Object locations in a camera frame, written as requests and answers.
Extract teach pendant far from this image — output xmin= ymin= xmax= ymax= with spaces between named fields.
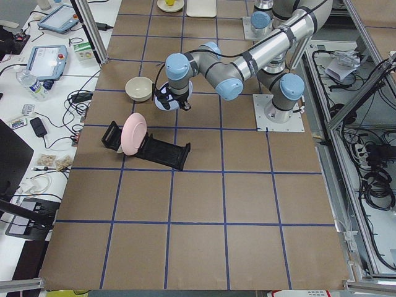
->
xmin=38 ymin=4 xmax=79 ymax=33

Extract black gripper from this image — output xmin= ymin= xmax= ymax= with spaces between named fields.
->
xmin=153 ymin=82 xmax=192 ymax=111

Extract white rectangular tray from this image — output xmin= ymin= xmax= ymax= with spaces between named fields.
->
xmin=186 ymin=0 xmax=217 ymax=18

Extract teach pendant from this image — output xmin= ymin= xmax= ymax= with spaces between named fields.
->
xmin=38 ymin=4 xmax=79 ymax=33
xmin=27 ymin=45 xmax=68 ymax=81

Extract black monitor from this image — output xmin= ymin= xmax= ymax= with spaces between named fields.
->
xmin=1 ymin=121 xmax=33 ymax=199

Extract black smartphone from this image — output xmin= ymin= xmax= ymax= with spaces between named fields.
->
xmin=30 ymin=117 xmax=48 ymax=137

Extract crumpled white papers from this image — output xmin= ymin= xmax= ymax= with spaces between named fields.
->
xmin=325 ymin=49 xmax=361 ymax=82

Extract plastic water bottle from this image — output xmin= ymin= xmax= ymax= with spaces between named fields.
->
xmin=15 ymin=68 xmax=48 ymax=101

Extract cream bowl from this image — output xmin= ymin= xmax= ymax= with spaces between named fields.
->
xmin=125 ymin=76 xmax=153 ymax=102

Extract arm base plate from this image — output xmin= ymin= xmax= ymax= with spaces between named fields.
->
xmin=253 ymin=94 xmax=304 ymax=132
xmin=243 ymin=16 xmax=269 ymax=41

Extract black dish rack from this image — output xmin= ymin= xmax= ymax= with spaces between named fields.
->
xmin=101 ymin=121 xmax=191 ymax=171

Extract green white box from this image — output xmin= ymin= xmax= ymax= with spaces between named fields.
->
xmin=73 ymin=42 xmax=95 ymax=61

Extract pink plate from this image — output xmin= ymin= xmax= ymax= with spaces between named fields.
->
xmin=121 ymin=113 xmax=147 ymax=156

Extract teach pendant near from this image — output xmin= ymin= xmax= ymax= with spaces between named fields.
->
xmin=27 ymin=45 xmax=68 ymax=81

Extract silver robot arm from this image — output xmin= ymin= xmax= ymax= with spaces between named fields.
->
xmin=153 ymin=6 xmax=322 ymax=111
xmin=254 ymin=0 xmax=333 ymax=41

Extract cream plate with yellow item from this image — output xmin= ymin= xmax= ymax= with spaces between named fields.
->
xmin=157 ymin=0 xmax=184 ymax=13

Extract blue plate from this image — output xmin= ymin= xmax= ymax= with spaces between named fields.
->
xmin=153 ymin=80 xmax=195 ymax=111

